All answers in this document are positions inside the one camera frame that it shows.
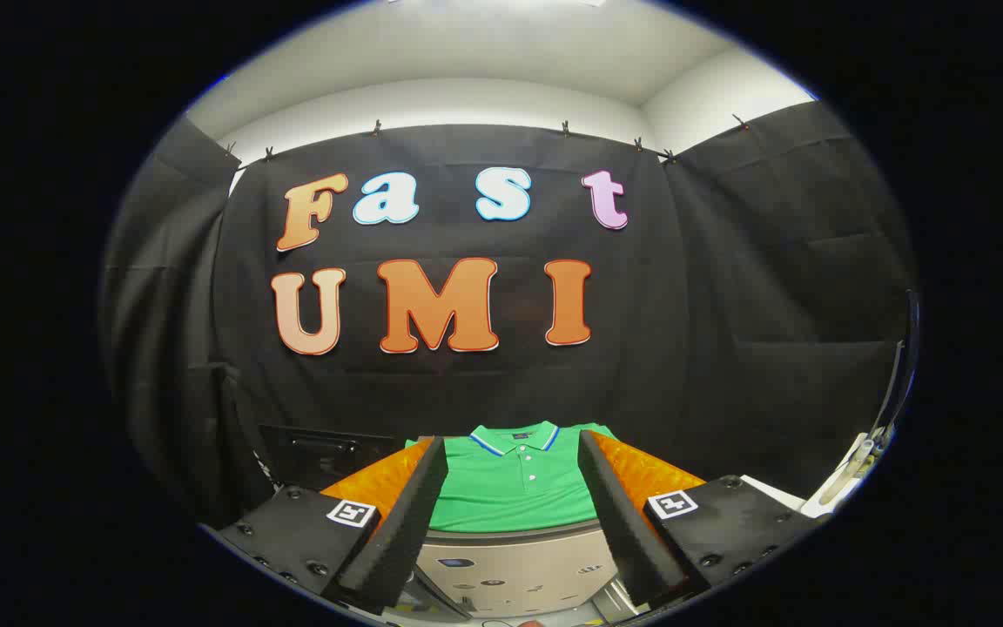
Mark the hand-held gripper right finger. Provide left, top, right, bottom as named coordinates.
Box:
left=577, top=429, right=824, bottom=611

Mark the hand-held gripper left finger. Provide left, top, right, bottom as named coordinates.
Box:
left=204, top=435, right=450, bottom=609

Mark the green polo shirt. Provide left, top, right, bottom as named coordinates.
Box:
left=404, top=421, right=620, bottom=534

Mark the black backdrop cloth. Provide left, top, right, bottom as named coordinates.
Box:
left=99, top=100, right=919, bottom=528

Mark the white tube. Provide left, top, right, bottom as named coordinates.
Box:
left=819, top=431, right=885, bottom=510

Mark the grey curved cable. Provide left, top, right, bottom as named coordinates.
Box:
left=869, top=287, right=920, bottom=454

